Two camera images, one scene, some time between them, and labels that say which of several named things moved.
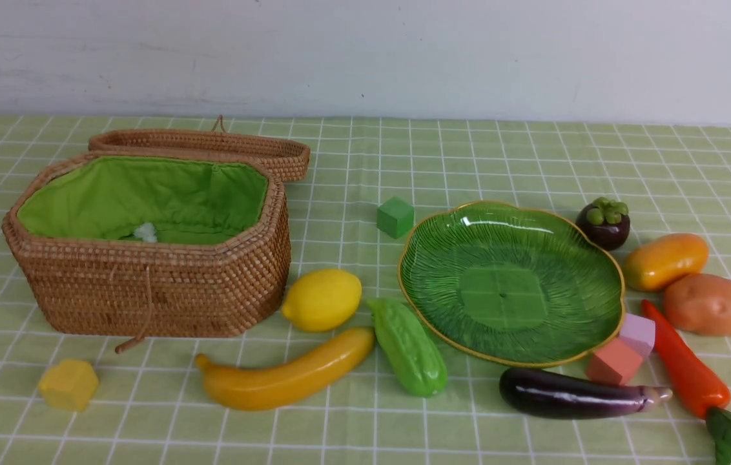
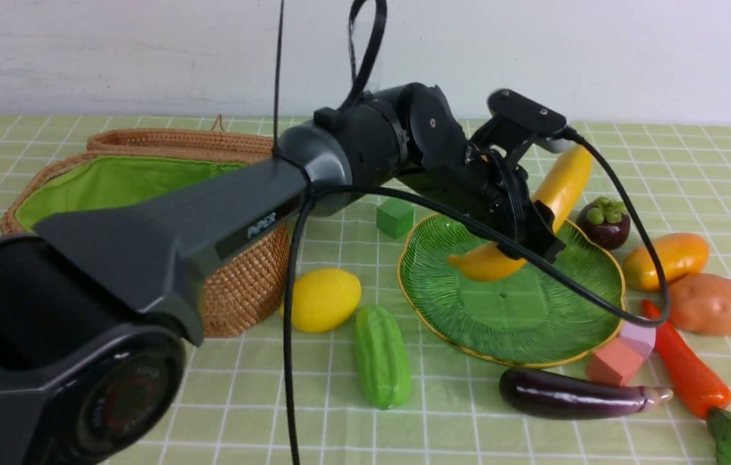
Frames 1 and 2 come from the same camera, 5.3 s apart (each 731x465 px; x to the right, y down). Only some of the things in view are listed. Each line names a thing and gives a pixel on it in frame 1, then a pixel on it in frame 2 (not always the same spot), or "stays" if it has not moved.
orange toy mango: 657,261 stays
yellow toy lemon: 321,299 stays
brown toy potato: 709,305 stays
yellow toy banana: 252,389 -> 562,187
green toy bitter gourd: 414,358 -> 382,359
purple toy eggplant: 535,394 stays
